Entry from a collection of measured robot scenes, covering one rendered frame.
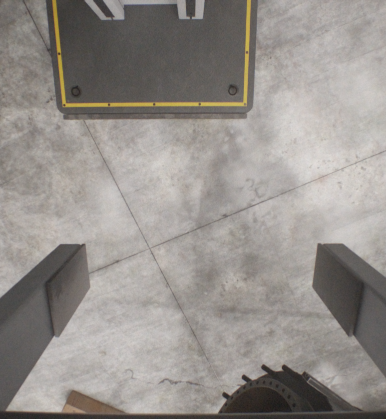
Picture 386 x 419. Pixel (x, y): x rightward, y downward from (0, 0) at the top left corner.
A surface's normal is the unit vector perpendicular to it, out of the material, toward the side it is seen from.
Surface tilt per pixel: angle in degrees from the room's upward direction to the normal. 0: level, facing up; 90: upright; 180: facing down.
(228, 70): 0
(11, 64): 0
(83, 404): 90
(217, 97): 0
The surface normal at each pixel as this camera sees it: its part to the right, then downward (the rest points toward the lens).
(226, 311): 0.00, 0.27
